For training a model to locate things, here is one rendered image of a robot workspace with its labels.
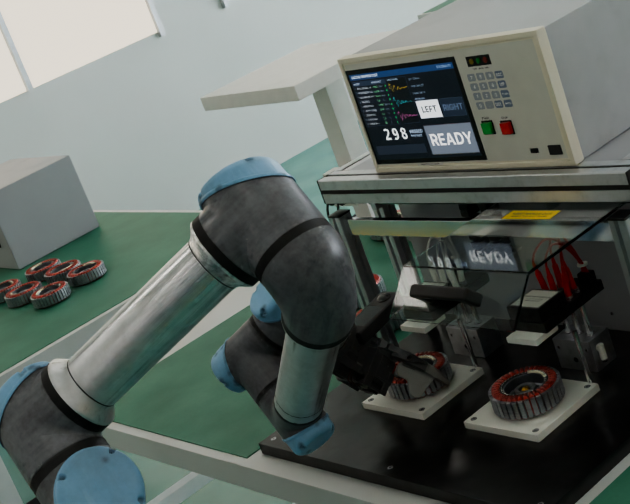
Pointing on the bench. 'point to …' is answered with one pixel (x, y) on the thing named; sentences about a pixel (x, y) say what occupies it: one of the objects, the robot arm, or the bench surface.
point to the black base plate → (434, 435)
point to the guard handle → (445, 294)
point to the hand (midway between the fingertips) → (421, 374)
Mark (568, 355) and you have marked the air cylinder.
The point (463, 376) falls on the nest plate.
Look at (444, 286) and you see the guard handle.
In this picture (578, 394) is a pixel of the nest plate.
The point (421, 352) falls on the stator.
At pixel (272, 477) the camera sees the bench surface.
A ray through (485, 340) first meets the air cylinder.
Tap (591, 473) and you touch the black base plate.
